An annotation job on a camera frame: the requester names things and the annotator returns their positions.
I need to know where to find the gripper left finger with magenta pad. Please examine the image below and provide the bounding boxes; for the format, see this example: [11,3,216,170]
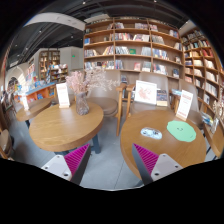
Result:
[42,144,91,185]

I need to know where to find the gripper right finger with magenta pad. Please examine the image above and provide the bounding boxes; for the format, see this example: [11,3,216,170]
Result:
[132,143,182,185]

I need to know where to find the patterned computer mouse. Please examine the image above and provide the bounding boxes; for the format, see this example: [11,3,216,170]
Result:
[140,127,162,140]

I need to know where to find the green round mouse pad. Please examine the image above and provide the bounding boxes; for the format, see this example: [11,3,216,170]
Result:
[167,120,196,142]

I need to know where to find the round wooden table left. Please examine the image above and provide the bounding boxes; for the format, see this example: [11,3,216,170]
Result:
[29,103,103,152]

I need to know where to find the round wooden table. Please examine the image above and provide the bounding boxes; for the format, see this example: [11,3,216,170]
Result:
[120,110,206,178]
[29,103,103,152]

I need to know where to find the round wooden table right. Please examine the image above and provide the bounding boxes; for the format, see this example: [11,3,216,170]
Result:
[120,110,206,178]

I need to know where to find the white sign stand left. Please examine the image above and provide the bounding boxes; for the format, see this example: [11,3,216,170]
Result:
[56,83,70,108]

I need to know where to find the white sign stand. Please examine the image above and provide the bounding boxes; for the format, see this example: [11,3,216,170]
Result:
[176,90,193,120]
[56,83,70,108]

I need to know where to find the glass vase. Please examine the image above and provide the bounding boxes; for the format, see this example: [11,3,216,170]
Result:
[76,92,89,115]

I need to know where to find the small round table far left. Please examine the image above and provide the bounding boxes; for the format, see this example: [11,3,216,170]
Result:
[16,98,51,121]

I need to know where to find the book on display stand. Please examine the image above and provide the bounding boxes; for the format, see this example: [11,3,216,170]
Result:
[156,90,168,106]

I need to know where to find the white sign stand right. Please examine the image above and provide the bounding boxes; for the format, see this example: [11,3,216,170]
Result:
[176,90,193,120]

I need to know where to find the wooden chair right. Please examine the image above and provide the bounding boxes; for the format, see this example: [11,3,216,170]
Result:
[126,72,171,117]

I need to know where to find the wooden chair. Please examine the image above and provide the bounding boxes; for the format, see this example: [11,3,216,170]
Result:
[126,72,171,117]
[87,70,126,135]

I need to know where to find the white framed picture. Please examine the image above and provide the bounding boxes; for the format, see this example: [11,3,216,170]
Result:
[134,80,157,105]

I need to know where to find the orange display counter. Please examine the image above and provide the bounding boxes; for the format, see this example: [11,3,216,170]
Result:
[18,83,56,103]

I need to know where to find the pink dried flowers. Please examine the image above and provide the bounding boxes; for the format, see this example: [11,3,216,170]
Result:
[66,66,120,95]

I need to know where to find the wooden chair left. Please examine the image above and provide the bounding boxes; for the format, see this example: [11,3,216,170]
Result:
[87,70,126,135]

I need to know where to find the distant wooden bookshelf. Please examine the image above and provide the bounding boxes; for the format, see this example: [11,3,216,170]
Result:
[39,50,68,83]

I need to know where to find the right side wooden bookshelf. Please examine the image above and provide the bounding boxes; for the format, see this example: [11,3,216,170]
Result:
[181,28,224,115]

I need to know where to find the large wooden bookshelf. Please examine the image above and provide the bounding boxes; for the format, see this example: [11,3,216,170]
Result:
[83,17,184,88]

